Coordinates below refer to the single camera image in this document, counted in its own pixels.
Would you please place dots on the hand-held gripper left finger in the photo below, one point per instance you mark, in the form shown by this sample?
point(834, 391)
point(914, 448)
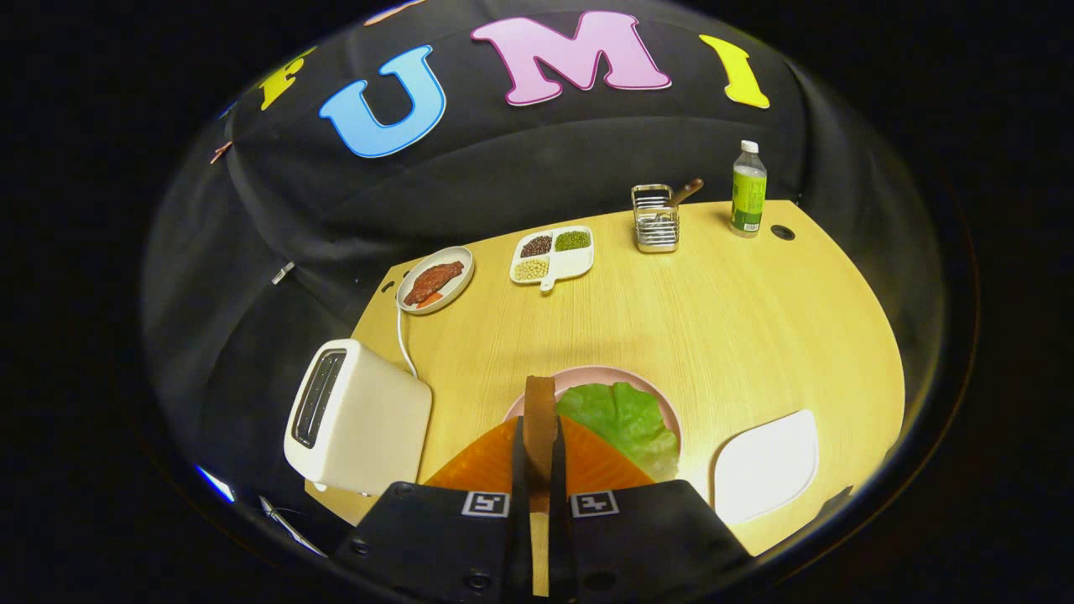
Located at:
point(520, 470)

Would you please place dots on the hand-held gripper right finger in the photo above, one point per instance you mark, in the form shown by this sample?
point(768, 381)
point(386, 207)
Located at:
point(558, 478)

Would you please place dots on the white bread slice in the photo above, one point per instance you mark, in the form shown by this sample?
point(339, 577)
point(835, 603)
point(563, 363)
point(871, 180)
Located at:
point(541, 419)

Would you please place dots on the green lettuce leaf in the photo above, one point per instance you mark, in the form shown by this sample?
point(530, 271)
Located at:
point(621, 419)

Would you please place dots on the pink round plate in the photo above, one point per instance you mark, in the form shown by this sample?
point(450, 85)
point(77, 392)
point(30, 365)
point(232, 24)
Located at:
point(587, 373)

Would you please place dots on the white toaster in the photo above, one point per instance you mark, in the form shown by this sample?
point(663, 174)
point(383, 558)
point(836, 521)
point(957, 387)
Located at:
point(377, 419)

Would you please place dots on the orange carrot slice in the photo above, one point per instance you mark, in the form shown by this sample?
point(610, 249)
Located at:
point(430, 299)

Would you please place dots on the pile of yellow soybeans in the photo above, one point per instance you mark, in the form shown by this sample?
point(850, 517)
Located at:
point(531, 269)

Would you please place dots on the white rectangular plate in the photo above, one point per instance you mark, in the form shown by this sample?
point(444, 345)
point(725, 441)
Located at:
point(763, 470)

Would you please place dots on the grey oval plate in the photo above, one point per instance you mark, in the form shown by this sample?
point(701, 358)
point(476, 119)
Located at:
point(462, 272)

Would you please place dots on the brown meat slice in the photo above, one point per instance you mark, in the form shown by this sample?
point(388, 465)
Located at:
point(432, 281)

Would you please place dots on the white divided dish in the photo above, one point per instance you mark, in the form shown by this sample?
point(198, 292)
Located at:
point(575, 264)

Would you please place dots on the pile of dark beans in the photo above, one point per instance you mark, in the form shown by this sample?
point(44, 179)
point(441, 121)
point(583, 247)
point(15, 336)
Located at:
point(536, 246)

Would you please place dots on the pile of green beans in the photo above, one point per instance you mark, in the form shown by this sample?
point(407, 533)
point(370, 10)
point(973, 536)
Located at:
point(572, 241)

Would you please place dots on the white cloth clip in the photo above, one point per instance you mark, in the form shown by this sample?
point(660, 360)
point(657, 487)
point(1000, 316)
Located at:
point(283, 273)

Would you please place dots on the black backdrop cloth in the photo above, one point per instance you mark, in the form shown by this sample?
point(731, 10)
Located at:
point(545, 159)

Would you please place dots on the green label plastic bottle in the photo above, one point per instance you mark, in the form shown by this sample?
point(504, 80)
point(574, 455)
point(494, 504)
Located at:
point(748, 197)

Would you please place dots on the pink cloth clip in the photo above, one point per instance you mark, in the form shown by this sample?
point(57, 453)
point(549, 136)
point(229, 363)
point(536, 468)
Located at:
point(221, 152)

